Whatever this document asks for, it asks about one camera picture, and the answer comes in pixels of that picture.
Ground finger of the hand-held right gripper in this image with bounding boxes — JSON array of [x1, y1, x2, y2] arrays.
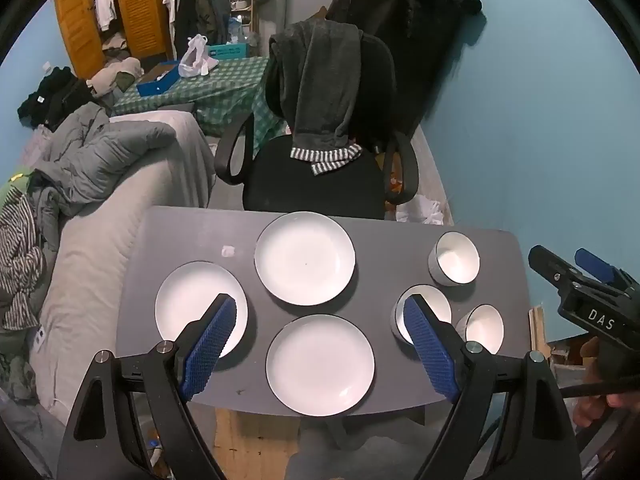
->
[[574, 247, 635, 292], [528, 245, 585, 292]]

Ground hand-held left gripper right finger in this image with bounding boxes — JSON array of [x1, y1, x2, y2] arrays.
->
[[402, 294, 583, 480]]

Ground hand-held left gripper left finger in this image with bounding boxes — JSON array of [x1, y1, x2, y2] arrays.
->
[[56, 292, 238, 480]]

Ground white bowl with wave pattern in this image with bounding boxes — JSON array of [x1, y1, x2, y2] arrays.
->
[[455, 304, 505, 356], [391, 284, 453, 346], [428, 231, 482, 287]]

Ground white plate with black rim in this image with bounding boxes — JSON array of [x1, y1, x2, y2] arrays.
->
[[265, 314, 376, 417], [254, 211, 357, 307], [154, 260, 249, 359]]

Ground person's right hand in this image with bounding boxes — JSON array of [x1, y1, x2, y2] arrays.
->
[[572, 337, 636, 428]]

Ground wooden boards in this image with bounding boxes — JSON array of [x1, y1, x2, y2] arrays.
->
[[530, 305, 596, 371]]

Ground white crumpled cloth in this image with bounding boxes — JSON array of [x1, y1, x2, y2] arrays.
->
[[397, 195, 446, 226]]

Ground light grey sofa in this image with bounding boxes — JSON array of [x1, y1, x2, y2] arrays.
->
[[37, 110, 216, 413]]

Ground orange packaging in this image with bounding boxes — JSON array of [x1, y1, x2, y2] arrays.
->
[[385, 152, 403, 196]]

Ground black office chair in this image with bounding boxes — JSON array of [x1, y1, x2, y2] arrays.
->
[[215, 20, 420, 221]]

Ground striped grey garment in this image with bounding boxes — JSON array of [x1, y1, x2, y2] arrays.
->
[[0, 192, 48, 331]]

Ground grey white striped cloth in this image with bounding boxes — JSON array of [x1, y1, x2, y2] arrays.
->
[[291, 142, 364, 177]]

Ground grey puffer jacket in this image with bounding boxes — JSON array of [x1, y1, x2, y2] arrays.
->
[[35, 102, 178, 216]]

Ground green checked tablecloth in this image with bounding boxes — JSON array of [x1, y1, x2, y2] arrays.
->
[[112, 55, 286, 151]]

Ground black hanging coat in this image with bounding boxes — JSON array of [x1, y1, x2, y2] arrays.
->
[[327, 0, 483, 136]]

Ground flat blue box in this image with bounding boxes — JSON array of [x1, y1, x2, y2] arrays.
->
[[136, 62, 181, 97]]

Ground dark grey sweater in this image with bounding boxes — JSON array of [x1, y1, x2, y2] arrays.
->
[[270, 20, 363, 148]]

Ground white plastic bag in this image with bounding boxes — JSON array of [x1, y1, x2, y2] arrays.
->
[[178, 34, 221, 78]]

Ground beige clothes pile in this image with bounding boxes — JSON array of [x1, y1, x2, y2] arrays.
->
[[87, 56, 143, 96]]

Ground black clothes pile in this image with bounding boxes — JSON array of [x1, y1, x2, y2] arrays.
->
[[17, 66, 96, 131]]

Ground blue box with white label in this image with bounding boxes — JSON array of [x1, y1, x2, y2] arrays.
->
[[207, 42, 250, 60]]

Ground dark hanging clothes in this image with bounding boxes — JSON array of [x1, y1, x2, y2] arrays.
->
[[172, 0, 231, 56]]

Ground orange louvered door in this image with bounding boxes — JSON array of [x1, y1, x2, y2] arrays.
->
[[112, 0, 168, 61], [52, 0, 108, 76]]

